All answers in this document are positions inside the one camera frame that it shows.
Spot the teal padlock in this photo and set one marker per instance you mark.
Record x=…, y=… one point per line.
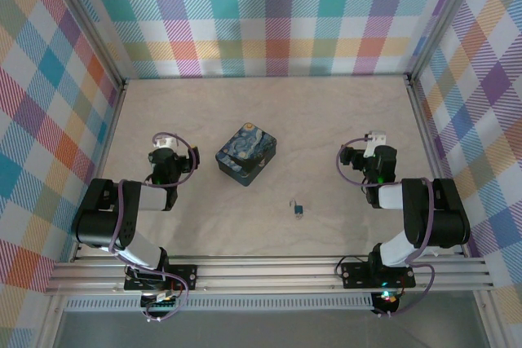
x=297, y=210

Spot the aluminium right corner post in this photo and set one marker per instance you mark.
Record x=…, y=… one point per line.
x=444, y=14

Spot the aluminium left side rail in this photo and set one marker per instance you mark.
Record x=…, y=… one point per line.
x=102, y=160

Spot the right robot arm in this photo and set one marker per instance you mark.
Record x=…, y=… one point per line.
x=432, y=217

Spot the aluminium corner post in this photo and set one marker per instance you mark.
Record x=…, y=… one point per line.
x=87, y=18
x=444, y=14

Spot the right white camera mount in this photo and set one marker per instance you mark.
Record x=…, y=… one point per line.
x=375, y=140

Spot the aluminium left corner post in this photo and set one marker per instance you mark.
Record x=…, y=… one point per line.
x=87, y=18

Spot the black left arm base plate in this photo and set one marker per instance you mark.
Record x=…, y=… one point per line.
x=179, y=276

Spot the aluminium front frame rail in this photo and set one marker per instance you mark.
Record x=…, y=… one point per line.
x=265, y=274

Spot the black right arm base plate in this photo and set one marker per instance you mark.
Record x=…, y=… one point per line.
x=359, y=274

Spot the starry night tin box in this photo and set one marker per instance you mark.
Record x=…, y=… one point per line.
x=246, y=156

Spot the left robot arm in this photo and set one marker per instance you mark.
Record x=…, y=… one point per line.
x=110, y=221

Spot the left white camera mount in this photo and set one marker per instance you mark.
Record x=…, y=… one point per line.
x=165, y=143

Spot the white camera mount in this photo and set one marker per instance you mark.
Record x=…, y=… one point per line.
x=165, y=143
x=375, y=140

